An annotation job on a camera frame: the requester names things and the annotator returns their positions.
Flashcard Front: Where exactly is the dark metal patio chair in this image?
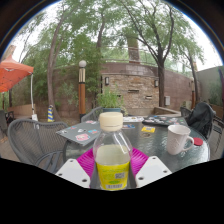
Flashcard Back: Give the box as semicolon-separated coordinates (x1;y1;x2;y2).
213;116;224;154

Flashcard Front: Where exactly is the white ceramic mug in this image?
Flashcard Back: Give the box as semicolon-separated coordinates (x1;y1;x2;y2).
166;124;195;156

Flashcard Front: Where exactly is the yellow card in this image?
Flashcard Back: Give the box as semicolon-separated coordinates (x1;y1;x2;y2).
140;125;156;134

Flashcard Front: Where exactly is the blue and yellow striped cone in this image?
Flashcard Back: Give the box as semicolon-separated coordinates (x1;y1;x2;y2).
46;104;55;123

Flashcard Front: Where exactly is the clear bottle with yellow label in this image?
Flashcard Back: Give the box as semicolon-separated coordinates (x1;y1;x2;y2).
92;111;134;191

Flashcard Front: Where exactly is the wooden bench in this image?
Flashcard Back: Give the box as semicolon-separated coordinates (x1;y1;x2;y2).
8;103;34;118

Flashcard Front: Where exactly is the dark-trunked branching tree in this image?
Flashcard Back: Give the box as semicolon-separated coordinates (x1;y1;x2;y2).
113;0;204;108

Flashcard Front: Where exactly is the orange patio umbrella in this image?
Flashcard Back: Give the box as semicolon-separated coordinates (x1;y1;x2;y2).
0;54;38;121

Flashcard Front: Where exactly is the wooden lamp post with globe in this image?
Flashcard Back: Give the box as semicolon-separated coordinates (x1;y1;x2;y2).
78;59;88;121

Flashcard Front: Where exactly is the black laptop with stickers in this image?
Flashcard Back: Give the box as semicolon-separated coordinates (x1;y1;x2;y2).
141;114;189;127

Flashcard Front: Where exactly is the leaning green tree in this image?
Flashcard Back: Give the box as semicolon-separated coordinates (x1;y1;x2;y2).
19;6;104;122

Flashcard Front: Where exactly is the black jacket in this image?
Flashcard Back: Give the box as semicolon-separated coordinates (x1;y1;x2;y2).
185;101;216;138

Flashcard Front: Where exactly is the green plant in teal pot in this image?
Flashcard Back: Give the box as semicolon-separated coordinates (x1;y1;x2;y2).
96;87;126;114

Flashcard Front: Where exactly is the flat round red coaster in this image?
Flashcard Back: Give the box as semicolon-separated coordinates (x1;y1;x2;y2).
193;137;204;147

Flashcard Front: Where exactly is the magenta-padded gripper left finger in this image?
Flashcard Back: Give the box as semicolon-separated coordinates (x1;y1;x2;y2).
55;147;98;190

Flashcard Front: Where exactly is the white sticker sheet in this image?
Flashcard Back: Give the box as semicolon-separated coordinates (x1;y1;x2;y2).
123;115;145;123

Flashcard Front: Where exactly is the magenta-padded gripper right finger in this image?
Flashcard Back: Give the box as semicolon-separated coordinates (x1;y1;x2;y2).
129;147;173;189

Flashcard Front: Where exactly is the grey laptop with stickers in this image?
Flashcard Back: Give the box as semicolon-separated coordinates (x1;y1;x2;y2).
55;119;101;147

